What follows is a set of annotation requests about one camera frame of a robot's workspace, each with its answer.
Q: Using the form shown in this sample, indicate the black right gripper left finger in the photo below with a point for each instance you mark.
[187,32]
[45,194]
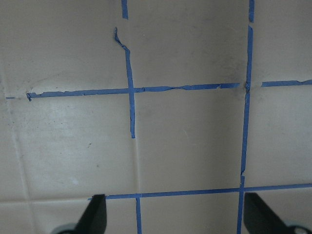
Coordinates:
[94,218]

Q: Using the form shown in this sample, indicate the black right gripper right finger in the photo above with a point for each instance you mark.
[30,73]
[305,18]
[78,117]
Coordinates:
[259,218]

